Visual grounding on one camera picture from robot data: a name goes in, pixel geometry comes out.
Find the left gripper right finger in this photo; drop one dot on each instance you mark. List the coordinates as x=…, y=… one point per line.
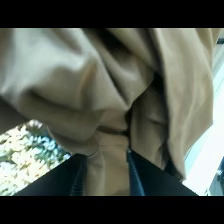
x=156, y=183

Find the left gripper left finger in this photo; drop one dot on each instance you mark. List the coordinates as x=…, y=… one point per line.
x=56, y=181

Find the brown shirt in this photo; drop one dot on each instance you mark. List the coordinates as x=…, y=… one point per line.
x=110, y=86

